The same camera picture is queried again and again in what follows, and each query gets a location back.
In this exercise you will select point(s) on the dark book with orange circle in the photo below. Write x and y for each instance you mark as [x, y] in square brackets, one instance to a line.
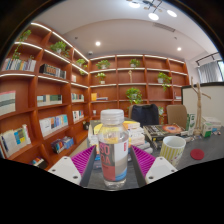
[166, 129]

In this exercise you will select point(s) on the black ceiling track rail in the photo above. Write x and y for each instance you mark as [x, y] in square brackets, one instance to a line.
[206, 57]

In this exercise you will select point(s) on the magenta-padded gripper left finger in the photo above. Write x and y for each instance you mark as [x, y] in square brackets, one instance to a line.
[65, 168]

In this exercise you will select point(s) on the grey curtain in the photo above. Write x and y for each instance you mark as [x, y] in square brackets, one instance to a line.
[209, 71]

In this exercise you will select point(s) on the wooden shelf unit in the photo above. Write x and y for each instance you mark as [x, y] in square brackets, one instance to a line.
[110, 83]

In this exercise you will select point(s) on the black office chair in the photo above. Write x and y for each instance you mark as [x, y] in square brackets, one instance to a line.
[144, 115]

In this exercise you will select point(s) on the ceiling air vent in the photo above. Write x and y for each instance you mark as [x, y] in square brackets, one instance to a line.
[164, 27]

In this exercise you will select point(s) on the green and white box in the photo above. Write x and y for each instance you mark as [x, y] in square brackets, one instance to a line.
[207, 130]

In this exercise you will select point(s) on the wooden artist mannequin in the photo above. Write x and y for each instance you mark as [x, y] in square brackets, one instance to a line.
[199, 106]

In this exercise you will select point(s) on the tan chair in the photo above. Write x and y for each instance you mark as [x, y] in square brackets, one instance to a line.
[176, 115]

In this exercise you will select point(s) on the stack of white boxes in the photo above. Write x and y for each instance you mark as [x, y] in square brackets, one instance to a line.
[215, 120]

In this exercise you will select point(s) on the recessed round ceiling light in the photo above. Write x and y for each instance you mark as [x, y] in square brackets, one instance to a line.
[97, 43]
[179, 48]

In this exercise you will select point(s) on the yellow striped white mug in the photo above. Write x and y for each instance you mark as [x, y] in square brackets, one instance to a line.
[171, 153]

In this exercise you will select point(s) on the branched ceiling lamp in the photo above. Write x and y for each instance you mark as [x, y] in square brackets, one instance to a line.
[153, 8]

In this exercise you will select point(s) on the clear plastic water bottle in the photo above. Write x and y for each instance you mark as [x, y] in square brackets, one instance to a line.
[113, 156]

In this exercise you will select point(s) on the stack of colourful books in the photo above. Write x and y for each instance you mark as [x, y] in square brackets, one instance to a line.
[135, 131]

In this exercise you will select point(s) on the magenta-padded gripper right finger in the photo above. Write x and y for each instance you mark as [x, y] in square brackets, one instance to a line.
[161, 168]

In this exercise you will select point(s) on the flat round red coaster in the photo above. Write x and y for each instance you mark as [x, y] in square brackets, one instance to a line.
[197, 154]

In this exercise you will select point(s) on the window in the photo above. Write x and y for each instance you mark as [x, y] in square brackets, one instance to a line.
[221, 69]

